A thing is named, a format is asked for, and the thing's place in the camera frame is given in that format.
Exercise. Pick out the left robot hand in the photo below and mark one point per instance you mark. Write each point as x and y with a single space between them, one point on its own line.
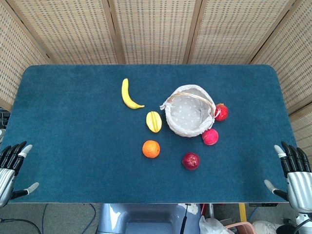
6 174

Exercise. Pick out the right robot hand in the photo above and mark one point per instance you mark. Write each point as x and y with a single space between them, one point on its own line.
298 180

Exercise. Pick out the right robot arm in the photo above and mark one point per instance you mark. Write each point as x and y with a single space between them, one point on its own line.
304 223

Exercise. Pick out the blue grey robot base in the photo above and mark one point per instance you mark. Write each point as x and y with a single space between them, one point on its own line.
146 218

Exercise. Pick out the white fabric-lined wicker basket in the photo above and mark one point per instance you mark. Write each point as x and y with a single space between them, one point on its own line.
189 109

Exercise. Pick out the white sneaker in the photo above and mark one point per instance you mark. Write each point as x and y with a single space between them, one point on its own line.
264 227

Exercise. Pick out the pink plastic bin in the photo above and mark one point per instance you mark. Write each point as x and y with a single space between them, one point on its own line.
241 228

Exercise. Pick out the white plastic bag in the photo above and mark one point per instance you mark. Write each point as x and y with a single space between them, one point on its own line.
212 226

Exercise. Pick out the pink red peach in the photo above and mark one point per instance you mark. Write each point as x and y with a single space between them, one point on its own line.
210 137

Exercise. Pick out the blue felt table mat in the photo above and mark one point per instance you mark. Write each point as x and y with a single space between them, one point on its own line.
97 136

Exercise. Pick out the red pomegranate with crown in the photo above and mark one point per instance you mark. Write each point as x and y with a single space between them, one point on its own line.
222 112

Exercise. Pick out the dark red pomegranate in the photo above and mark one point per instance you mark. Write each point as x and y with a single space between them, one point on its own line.
191 161

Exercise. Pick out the yellow banana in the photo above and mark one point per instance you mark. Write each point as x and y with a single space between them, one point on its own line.
127 96

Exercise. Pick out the orange fruit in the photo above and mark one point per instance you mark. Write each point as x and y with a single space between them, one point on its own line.
151 149

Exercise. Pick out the yellow starfruit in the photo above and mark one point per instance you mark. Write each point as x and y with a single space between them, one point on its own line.
153 121

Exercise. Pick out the woven bamboo folding screen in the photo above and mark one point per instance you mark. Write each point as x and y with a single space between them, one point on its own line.
156 29

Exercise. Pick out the yellow post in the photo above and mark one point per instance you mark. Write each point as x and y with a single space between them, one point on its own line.
242 212

